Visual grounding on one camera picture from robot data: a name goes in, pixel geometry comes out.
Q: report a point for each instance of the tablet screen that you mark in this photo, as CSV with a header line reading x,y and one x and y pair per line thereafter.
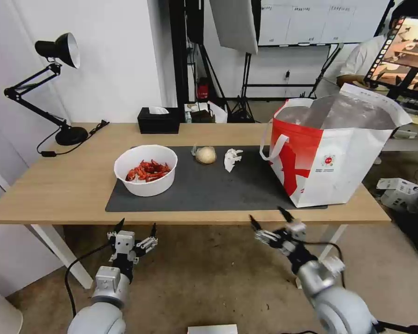
x,y
407,45

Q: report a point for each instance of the red canister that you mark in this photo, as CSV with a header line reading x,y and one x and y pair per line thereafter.
x,y
202,88

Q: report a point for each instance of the white round bin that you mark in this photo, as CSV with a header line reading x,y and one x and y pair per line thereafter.
x,y
1,313

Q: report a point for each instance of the red crayfish shells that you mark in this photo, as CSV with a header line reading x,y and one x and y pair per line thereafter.
x,y
147,169

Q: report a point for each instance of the red and white takeout bag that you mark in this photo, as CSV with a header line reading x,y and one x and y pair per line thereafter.
x,y
334,181

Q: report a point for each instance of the white round bowl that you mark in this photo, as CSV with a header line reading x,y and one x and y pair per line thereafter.
x,y
149,188

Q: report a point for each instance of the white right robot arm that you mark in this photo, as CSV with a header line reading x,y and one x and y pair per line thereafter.
x,y
338,306

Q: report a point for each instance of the person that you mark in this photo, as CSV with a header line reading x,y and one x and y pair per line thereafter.
x,y
358,59

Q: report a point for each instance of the beige crumpled paper ball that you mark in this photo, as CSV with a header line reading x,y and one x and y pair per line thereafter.
x,y
206,155

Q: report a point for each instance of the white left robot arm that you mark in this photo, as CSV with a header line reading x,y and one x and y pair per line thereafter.
x,y
101,313

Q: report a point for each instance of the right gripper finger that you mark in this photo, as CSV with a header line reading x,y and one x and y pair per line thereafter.
x,y
288,217
264,236

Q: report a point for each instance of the black light stand tripod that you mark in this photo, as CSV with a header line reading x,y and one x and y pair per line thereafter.
x,y
244,90

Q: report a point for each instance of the white robot front shell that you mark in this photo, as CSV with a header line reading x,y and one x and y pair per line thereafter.
x,y
212,329

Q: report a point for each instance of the black tissue box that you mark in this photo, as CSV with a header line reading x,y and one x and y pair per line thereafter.
x,y
158,124

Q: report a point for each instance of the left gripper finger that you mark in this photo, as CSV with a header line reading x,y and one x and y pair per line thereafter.
x,y
149,242
114,235

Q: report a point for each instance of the black tablet stand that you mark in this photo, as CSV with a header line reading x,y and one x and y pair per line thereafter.
x,y
402,85

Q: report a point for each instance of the dark grey table mat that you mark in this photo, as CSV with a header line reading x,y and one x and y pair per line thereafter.
x,y
202,188

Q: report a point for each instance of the white cardboard boxes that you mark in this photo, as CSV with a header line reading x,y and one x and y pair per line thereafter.
x,y
400,195

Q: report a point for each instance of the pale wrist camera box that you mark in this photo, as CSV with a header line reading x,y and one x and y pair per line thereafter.
x,y
125,243
296,230

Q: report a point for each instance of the white table leg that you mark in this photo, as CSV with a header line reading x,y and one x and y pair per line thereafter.
x,y
66,259
331,241

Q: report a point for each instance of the white crumpled tissue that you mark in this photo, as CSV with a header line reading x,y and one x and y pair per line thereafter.
x,y
230,160

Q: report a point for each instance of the white tissue sheet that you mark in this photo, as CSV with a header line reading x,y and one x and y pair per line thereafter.
x,y
158,110

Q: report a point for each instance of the whiteboard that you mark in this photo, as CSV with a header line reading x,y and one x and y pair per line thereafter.
x,y
299,21

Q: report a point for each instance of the black desk lamp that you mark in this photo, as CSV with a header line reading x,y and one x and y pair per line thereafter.
x,y
71,135

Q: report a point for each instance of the black upright frame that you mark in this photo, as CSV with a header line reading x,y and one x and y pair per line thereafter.
x,y
183,52

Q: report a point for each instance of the white softbox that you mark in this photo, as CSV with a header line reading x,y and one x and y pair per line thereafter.
x,y
237,24

